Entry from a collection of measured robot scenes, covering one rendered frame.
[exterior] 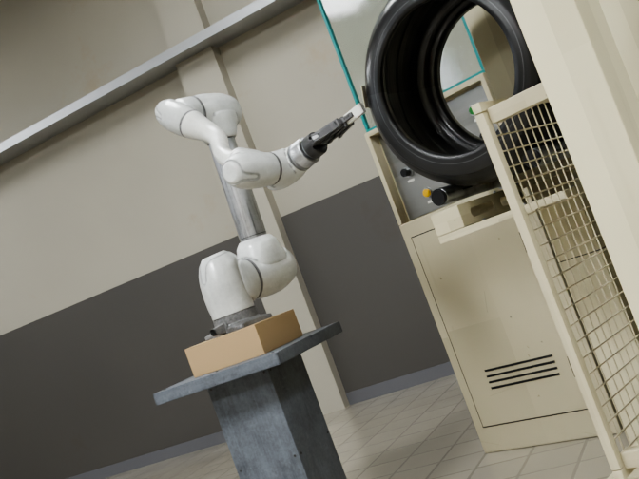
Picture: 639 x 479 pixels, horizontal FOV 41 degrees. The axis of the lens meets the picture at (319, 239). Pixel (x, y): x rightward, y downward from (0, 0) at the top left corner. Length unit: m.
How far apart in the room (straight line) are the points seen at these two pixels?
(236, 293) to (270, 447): 0.52
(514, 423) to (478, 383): 0.19
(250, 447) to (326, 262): 2.70
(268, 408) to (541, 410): 0.95
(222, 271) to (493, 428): 1.14
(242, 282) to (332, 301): 2.60
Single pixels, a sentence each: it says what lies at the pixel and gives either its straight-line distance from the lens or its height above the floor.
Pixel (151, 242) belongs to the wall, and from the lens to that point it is 6.12.
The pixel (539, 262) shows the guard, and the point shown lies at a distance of 1.52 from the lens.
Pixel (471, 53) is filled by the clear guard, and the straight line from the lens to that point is 2.98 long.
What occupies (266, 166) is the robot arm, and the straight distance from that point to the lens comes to 2.52.
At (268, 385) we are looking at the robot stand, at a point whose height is 0.55.
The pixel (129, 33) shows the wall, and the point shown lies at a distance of 6.21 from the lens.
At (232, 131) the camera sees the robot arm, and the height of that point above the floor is 1.42.
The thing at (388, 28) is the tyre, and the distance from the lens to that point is 2.24.
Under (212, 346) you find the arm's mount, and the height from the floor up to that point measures 0.73.
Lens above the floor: 0.80
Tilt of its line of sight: 3 degrees up
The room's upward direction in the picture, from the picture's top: 20 degrees counter-clockwise
